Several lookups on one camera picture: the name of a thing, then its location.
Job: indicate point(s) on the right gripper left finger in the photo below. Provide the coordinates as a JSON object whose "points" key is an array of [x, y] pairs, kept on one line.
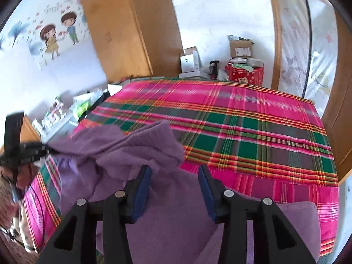
{"points": [[74, 240]]}

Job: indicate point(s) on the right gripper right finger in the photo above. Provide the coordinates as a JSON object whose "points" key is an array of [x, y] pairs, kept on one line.
{"points": [[275, 238]]}

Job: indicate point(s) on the floral sleeve forearm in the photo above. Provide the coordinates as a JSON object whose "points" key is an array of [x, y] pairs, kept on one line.
{"points": [[15, 229]]}

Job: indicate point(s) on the person's left hand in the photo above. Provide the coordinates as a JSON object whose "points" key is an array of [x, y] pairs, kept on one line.
{"points": [[25, 176]]}

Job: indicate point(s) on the green tissue pack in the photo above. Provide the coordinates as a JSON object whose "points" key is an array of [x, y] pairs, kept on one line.
{"points": [[83, 102]]}

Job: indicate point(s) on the pink plaid bed cover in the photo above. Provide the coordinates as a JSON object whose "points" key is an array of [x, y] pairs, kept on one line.
{"points": [[258, 141]]}

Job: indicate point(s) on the wooden door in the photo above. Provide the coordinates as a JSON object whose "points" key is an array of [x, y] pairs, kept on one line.
{"points": [[338, 113]]}

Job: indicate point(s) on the wooden wardrobe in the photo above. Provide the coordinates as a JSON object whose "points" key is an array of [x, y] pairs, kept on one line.
{"points": [[135, 38]]}

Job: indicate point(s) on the black spray bottle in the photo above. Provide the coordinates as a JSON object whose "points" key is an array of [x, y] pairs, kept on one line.
{"points": [[213, 69]]}

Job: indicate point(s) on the white small box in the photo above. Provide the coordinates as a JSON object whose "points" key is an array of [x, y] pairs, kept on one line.
{"points": [[190, 60]]}

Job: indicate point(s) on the cardboard box with label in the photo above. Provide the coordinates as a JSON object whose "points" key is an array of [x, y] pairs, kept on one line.
{"points": [[241, 48]]}

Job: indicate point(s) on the curtain with cartoon prints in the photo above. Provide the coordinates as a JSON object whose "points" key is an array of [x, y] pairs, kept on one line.
{"points": [[309, 50]]}

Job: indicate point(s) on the cartoon couple wall sticker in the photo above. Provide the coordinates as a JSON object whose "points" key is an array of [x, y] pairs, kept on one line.
{"points": [[51, 36]]}

